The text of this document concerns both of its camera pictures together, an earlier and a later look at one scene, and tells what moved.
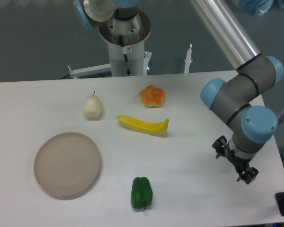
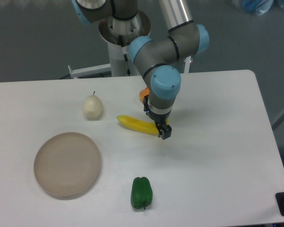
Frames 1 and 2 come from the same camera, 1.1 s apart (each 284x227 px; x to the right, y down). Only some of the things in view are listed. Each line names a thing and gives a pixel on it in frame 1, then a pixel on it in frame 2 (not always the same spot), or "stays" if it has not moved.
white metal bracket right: [188, 60] stays
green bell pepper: [141, 194] stays
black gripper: [241, 163] to [164, 130]
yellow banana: [143, 125] stays
